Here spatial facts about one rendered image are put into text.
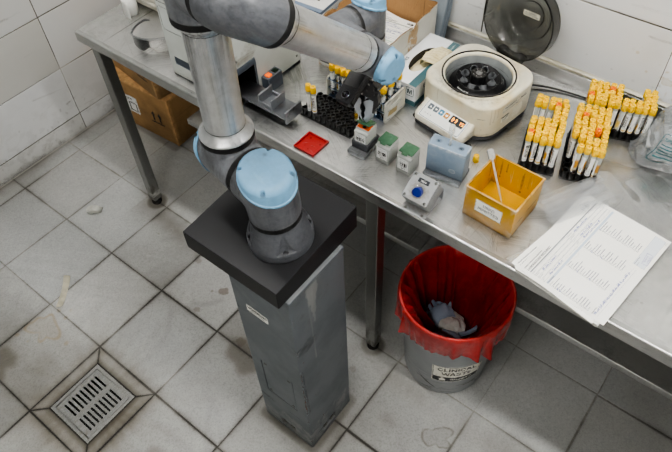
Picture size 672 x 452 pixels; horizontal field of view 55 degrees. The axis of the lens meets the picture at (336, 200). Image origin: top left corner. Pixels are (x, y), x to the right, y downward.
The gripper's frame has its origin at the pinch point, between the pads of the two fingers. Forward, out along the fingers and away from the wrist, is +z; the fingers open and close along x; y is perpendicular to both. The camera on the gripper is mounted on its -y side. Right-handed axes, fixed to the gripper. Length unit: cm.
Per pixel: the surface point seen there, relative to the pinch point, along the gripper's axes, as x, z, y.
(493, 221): -40.4, 7.3, -5.8
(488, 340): -47, 56, -7
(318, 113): 16.9, 8.2, 2.6
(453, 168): -25.1, 5.7, 2.6
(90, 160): 150, 98, -4
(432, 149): -19.0, 2.0, 2.1
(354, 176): -3.8, 10.3, -9.8
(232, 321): 39, 98, -29
